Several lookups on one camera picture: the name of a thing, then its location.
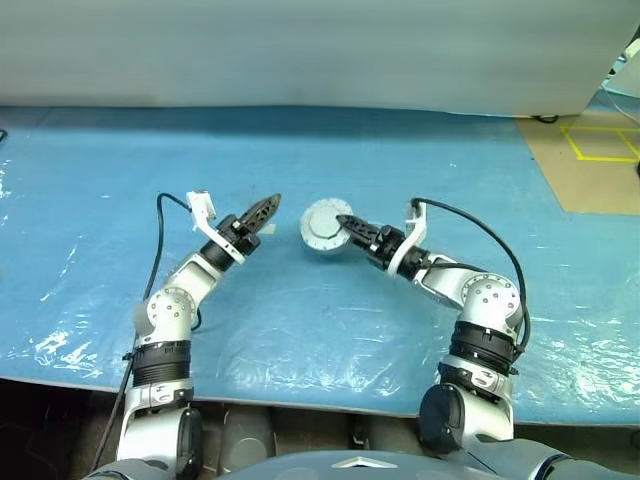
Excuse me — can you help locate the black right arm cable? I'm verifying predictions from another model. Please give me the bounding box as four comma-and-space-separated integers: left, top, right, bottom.
409, 197, 532, 357

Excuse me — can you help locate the gray robot torso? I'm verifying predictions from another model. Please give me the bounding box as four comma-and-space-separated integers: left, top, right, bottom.
89, 439, 640, 480

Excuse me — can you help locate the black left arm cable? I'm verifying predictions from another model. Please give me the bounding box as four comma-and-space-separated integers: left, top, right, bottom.
92, 192, 204, 474

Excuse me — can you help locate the white box device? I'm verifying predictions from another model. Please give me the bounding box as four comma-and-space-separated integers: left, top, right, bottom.
612, 38, 640, 94

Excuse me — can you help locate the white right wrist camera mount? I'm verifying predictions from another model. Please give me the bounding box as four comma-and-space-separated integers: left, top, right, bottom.
385, 198, 430, 279

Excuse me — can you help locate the gray hinged motor lid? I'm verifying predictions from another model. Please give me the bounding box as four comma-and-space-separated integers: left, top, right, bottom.
300, 198, 354, 242

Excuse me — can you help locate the thin white cable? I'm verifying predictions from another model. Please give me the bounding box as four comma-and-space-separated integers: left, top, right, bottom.
601, 81, 640, 124

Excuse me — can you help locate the white backdrop panel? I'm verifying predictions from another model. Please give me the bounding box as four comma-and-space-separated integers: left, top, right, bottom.
0, 0, 632, 120

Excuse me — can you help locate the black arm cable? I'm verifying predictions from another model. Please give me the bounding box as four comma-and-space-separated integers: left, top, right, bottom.
409, 197, 532, 357
92, 192, 204, 474

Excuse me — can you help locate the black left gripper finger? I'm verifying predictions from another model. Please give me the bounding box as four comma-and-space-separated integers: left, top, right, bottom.
238, 193, 284, 227
244, 198, 283, 237

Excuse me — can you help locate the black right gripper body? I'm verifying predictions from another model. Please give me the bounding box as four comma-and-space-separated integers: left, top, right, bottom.
366, 224, 406, 272

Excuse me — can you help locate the yellow tape square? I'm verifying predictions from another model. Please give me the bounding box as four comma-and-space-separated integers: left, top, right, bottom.
559, 125, 640, 163

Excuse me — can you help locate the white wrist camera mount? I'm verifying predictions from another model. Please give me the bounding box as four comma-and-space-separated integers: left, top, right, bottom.
185, 188, 247, 265
385, 198, 430, 279

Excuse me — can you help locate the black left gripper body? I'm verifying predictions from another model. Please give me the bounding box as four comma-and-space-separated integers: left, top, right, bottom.
217, 213, 262, 258

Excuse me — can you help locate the gray round motor housing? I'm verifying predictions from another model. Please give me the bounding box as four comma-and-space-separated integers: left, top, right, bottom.
299, 219, 359, 258

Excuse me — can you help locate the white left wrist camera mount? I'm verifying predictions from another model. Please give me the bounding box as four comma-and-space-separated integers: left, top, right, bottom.
185, 188, 247, 265

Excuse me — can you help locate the gray rounded cylinder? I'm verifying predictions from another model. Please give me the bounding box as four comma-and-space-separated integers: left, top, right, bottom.
219, 405, 275, 474

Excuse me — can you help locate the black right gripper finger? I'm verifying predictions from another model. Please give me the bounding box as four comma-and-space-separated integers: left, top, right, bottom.
337, 222, 379, 251
335, 215, 384, 239

